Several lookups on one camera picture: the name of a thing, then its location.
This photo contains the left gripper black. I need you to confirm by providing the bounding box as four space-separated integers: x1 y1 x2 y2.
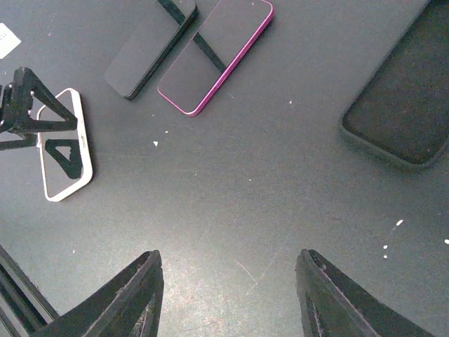
0 66 79 152

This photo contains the phone in pink case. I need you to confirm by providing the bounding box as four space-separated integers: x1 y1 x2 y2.
37 88 93 202

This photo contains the white paper label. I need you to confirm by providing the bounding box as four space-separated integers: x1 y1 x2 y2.
0 22 21 60

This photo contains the bare black phone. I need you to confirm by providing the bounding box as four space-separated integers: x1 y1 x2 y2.
105 1 198 100

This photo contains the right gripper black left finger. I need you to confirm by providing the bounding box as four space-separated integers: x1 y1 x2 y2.
33 250 164 336

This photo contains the bare magenta phone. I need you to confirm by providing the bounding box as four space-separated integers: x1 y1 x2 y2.
157 0 274 117

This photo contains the black phone case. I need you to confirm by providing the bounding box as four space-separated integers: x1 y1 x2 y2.
339 1 448 170

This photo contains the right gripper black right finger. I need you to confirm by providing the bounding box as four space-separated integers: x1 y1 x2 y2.
295 249 431 336

